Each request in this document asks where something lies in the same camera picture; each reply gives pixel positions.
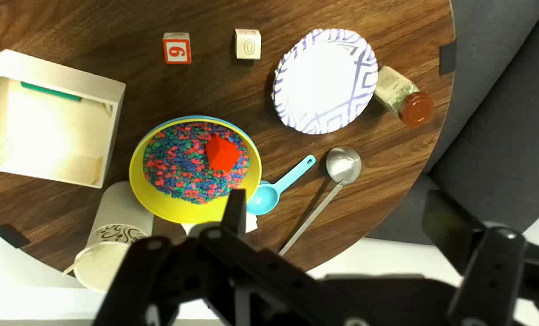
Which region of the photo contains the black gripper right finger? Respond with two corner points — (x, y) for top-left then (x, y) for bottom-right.
(422, 190), (485, 261)

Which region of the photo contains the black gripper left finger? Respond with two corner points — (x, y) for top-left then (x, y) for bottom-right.
(221, 188), (247, 235)

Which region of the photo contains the orange block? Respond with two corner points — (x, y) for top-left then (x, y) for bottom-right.
(207, 136), (241, 172)

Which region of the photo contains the yellow bowl with coloured gravel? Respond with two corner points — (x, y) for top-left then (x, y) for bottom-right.
(129, 116), (263, 224)

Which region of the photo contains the cream letter block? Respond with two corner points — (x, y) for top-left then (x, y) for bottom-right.
(236, 29), (263, 60)

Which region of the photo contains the red number six block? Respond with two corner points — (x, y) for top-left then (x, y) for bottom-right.
(163, 32), (192, 65)

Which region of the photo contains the teal measuring spoon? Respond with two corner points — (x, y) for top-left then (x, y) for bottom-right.
(248, 154), (317, 215)

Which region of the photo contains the grey sofa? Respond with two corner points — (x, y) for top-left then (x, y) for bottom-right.
(371, 0), (539, 244)

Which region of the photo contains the white patterned cup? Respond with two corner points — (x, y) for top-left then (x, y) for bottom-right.
(73, 181), (154, 291)

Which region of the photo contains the metal spoon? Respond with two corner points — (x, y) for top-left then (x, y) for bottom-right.
(277, 147), (364, 257)

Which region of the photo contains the spice jar with red lid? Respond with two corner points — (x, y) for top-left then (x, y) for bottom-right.
(375, 65), (435, 127)

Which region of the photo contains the white blue paper plate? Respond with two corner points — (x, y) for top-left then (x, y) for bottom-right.
(272, 29), (379, 136)

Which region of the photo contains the white wooden box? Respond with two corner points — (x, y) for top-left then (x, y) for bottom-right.
(0, 49), (125, 188)

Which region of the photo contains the green marker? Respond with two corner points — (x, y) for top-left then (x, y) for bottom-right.
(21, 81), (84, 103)

